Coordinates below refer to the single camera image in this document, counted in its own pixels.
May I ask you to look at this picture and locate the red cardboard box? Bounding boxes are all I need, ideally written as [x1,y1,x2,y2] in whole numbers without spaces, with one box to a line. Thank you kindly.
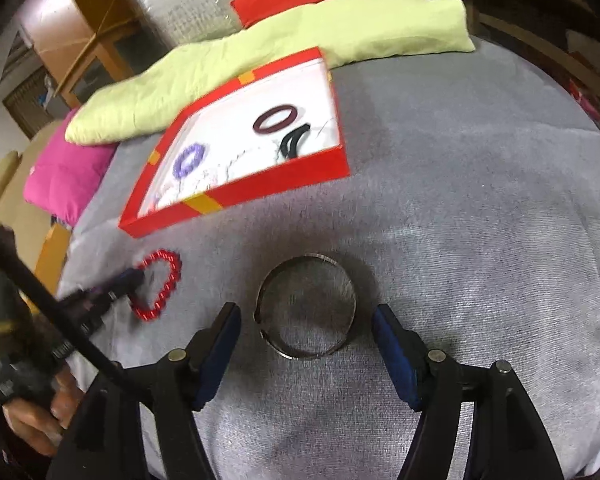
[119,46,350,239]

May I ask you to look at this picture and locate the black hair tie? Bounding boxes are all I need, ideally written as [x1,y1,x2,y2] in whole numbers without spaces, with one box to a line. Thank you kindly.
[279,122,312,160]

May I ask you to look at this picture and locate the pink clear bead bracelet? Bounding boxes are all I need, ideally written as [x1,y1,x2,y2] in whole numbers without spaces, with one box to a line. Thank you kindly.
[152,172,220,211]

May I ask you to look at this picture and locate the wooden board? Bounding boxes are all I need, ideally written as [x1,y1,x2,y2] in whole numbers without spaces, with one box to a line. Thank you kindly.
[35,224,74,294]

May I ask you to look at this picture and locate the silver foil board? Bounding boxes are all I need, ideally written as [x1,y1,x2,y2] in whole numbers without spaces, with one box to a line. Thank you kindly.
[128,0,412,57]

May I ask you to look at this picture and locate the red bead bracelet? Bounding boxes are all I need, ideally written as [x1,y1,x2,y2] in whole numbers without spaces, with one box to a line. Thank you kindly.
[131,249,183,322]

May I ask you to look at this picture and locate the purple bead bracelet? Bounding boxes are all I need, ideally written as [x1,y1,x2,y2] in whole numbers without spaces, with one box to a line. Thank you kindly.
[172,143,207,179]

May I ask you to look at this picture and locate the light green pillow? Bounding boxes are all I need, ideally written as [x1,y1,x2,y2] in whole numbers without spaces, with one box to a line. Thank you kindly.
[65,0,476,145]

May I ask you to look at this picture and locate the red papers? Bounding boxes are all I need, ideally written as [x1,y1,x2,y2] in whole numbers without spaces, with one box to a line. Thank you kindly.
[567,79,600,127]

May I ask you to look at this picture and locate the beige sofa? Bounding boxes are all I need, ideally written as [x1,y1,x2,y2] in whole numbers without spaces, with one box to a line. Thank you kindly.
[0,150,52,242]

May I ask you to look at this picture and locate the black cable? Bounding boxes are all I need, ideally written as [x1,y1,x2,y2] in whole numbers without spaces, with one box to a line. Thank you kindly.
[0,220,127,383]

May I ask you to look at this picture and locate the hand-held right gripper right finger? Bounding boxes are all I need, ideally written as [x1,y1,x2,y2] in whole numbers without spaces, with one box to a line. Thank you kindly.
[371,305,566,480]

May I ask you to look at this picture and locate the dark maroon bangle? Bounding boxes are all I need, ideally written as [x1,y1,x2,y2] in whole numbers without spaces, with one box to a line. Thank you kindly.
[252,105,297,137]

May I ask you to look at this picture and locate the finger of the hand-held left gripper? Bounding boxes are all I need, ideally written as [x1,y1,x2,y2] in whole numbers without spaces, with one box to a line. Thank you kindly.
[60,267,146,332]

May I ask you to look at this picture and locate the wooden shelf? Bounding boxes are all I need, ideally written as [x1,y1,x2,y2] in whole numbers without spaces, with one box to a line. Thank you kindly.
[410,0,600,92]

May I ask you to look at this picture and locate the magenta pillow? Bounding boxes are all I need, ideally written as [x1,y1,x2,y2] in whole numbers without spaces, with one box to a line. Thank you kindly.
[23,107,119,228]

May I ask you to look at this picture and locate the silver metal bangle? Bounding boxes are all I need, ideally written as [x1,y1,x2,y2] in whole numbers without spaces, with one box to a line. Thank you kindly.
[254,255,357,360]

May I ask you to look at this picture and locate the wooden cabinet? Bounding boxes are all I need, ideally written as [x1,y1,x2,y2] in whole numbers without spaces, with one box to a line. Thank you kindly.
[17,0,167,111]

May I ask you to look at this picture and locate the white bead bracelet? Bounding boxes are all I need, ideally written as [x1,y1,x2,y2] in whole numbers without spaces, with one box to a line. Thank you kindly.
[215,146,267,177]

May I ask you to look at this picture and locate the grey blanket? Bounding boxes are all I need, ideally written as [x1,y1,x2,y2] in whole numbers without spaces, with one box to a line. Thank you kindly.
[55,40,600,480]

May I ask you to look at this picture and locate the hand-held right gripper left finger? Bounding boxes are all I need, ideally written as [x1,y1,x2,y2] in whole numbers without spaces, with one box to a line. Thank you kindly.
[47,302,243,480]

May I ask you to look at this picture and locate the person's left hand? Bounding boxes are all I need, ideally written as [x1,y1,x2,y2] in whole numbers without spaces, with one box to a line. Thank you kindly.
[2,364,84,457]

